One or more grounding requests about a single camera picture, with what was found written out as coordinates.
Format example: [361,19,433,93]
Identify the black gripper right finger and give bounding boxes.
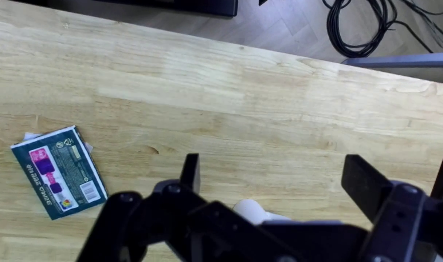
[339,153,443,262]

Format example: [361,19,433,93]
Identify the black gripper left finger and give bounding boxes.
[76,153,293,262]

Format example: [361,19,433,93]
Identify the green card packet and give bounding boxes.
[9,126,109,222]

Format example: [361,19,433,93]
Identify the grey metal bar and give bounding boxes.
[341,51,443,69]

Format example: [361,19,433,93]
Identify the black monitor base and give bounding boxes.
[97,0,240,18]

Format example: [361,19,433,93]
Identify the black cable bundle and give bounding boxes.
[322,0,443,82]

